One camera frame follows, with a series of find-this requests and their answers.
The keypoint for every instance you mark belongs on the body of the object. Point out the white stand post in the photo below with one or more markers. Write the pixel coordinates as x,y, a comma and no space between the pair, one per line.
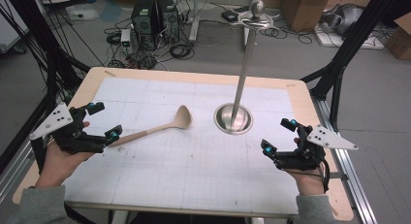
195,17

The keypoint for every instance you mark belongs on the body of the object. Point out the beige ladle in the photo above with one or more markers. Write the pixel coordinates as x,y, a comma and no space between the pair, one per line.
155,128

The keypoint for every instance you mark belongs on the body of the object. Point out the open cardboard box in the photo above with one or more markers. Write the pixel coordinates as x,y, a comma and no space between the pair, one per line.
305,7

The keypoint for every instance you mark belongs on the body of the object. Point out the black metal frame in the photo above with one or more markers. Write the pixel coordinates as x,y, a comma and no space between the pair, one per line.
48,56
349,46

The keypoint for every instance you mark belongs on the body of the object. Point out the thin wooden strip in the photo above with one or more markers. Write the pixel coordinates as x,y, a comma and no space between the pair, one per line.
332,211

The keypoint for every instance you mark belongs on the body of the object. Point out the small cardboard box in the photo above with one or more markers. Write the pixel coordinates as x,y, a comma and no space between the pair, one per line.
399,38

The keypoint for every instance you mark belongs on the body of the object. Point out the person's right hand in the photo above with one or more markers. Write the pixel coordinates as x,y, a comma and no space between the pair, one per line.
308,182

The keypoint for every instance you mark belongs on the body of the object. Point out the white grid mat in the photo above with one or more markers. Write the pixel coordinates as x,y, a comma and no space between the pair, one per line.
194,172

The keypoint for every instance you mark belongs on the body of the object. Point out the aluminium rail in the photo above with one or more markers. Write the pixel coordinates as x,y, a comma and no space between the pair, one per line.
347,172
17,172

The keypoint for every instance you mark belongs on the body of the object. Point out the metal utensil stand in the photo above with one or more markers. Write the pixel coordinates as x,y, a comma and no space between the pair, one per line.
240,88

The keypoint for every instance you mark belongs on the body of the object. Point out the white floor board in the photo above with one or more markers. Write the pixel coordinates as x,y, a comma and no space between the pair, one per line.
352,39

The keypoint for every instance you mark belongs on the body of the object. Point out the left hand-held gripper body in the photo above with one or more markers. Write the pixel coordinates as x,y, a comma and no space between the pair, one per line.
77,138

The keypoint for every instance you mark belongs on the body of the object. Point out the grey bag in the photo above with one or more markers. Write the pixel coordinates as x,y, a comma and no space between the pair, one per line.
344,18

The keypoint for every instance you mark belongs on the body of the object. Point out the wooden table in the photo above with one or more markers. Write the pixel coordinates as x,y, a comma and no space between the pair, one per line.
300,98

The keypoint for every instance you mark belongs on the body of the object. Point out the small white power unit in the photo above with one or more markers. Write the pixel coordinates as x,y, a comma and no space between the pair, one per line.
126,38

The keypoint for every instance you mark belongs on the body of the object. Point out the flat black box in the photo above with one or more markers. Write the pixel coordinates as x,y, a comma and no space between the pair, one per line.
230,15

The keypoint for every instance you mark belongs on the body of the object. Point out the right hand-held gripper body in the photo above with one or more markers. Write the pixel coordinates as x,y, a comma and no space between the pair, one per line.
303,154

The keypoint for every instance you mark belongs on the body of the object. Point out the black computer tower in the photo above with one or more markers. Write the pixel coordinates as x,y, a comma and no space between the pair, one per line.
168,20
143,20

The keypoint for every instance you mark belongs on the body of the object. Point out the person's left hand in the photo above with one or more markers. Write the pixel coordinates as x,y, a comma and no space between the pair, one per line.
59,164

